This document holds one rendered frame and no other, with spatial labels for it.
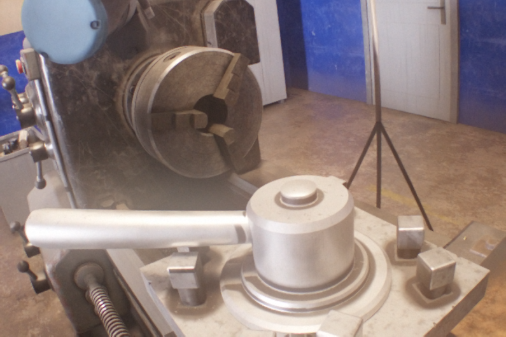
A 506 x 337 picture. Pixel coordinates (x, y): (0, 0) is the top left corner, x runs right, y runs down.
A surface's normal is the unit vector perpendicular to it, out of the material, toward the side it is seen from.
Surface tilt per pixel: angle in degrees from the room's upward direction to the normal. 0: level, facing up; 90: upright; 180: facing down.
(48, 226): 51
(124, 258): 36
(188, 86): 90
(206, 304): 0
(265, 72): 90
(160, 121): 90
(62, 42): 102
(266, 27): 90
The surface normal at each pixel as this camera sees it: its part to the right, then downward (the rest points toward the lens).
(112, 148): 0.59, 0.22
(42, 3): 0.04, 0.53
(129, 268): -0.56, -0.58
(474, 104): -0.80, 0.29
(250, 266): -0.11, -0.93
